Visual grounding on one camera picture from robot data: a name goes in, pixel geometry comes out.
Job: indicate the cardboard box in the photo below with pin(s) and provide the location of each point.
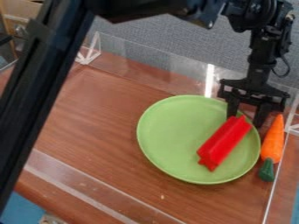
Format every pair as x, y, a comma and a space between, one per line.
18, 9

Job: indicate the green plastic plate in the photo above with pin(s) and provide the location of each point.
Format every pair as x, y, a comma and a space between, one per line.
172, 129

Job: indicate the clear acrylic tray wall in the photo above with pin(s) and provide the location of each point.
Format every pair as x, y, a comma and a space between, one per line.
88, 174

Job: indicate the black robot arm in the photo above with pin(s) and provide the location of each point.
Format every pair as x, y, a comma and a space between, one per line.
56, 33

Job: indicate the orange toy carrot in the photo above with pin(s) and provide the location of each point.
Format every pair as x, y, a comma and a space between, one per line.
271, 151

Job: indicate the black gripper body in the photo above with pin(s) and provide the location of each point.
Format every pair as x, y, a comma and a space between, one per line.
252, 93

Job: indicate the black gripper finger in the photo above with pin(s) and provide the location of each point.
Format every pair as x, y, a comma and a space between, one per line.
263, 110
232, 108

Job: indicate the red plastic block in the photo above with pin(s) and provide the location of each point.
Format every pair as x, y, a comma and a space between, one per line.
221, 142

